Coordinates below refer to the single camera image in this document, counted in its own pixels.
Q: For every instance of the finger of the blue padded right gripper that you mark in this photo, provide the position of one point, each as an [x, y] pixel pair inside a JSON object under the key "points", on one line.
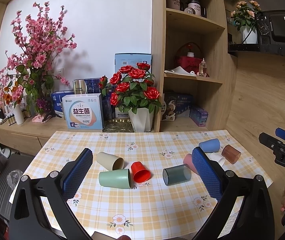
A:
{"points": [[207, 173]]}

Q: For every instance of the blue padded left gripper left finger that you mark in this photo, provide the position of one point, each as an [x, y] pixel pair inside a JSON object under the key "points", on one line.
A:
{"points": [[74, 172]]}

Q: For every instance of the beige plastic cup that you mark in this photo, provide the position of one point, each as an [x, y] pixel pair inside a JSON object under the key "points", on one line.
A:
{"points": [[110, 162]]}

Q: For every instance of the white plastic cup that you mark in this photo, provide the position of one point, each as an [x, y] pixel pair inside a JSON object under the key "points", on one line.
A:
{"points": [[218, 158]]}

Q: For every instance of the pink plastic cup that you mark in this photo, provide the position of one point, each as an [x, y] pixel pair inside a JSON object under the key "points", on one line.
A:
{"points": [[188, 161]]}

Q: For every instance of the brown transparent plastic cup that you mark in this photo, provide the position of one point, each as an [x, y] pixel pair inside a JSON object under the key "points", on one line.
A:
{"points": [[231, 154]]}

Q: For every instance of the blue plastic cup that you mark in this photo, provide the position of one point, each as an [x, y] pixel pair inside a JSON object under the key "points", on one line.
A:
{"points": [[210, 146]]}

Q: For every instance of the dark transparent plastic cup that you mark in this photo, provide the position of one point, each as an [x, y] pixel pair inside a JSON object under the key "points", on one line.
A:
{"points": [[176, 175]]}

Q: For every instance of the green plastic cup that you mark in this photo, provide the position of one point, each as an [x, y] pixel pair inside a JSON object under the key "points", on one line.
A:
{"points": [[120, 179]]}

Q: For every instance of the red plastic cup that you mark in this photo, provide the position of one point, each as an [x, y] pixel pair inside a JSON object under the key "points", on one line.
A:
{"points": [[140, 173]]}

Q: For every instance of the yellow plaid floral tablecloth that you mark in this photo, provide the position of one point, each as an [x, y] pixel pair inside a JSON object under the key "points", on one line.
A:
{"points": [[149, 210]]}

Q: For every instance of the wooden low cabinet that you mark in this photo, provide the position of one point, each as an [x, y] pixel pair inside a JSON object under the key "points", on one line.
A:
{"points": [[30, 137]]}

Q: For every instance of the small purple box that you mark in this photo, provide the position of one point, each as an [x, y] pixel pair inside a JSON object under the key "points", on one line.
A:
{"points": [[199, 116]]}

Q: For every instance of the gold foil tray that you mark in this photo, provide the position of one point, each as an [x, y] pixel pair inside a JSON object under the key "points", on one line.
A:
{"points": [[118, 125]]}

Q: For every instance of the probiotic product box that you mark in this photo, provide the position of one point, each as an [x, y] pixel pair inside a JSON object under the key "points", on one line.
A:
{"points": [[83, 111]]}

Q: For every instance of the white slim vase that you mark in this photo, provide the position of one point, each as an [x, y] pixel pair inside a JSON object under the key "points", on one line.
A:
{"points": [[19, 118]]}

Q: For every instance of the dark illustrated gift box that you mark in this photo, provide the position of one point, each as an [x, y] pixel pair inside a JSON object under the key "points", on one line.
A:
{"points": [[176, 105]]}

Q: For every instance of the blue box behind flowers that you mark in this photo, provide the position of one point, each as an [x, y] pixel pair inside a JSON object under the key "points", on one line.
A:
{"points": [[57, 98]]}

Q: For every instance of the white faceted flower pot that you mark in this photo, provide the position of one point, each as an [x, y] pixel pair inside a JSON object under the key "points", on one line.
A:
{"points": [[142, 121]]}

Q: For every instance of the silver gift box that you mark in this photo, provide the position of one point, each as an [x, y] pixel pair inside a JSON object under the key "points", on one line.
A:
{"points": [[80, 86]]}

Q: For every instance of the dark blue patterned box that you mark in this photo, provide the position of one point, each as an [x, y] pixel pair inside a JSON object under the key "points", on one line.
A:
{"points": [[92, 85]]}

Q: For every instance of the wooden shelf unit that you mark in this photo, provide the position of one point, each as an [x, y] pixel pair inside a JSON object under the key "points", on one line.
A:
{"points": [[173, 28]]}

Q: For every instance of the small glass perfume bottle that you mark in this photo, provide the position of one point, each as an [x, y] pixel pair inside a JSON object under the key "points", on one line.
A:
{"points": [[202, 68]]}

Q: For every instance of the white dish on shelf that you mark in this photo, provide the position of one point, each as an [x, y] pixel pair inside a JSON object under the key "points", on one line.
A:
{"points": [[180, 71]]}

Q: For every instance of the red rose bouquet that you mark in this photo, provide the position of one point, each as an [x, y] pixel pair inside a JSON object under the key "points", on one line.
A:
{"points": [[132, 88]]}

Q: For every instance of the red gift basket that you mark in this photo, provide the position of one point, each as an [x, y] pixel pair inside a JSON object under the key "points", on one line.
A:
{"points": [[189, 56]]}

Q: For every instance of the pink rose potted plant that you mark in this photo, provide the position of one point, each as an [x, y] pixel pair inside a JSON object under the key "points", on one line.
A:
{"points": [[245, 17]]}

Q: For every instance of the light blue tall box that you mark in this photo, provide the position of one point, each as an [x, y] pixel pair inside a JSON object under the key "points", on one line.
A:
{"points": [[124, 59]]}

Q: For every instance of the pink cherry blossom arrangement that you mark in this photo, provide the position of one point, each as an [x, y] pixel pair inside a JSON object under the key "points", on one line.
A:
{"points": [[30, 71]]}

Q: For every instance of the white jar on shelf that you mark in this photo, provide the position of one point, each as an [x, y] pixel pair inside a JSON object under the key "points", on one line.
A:
{"points": [[194, 7]]}

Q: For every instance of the pink jar on shelf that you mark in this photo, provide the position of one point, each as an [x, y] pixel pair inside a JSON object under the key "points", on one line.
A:
{"points": [[173, 4]]}

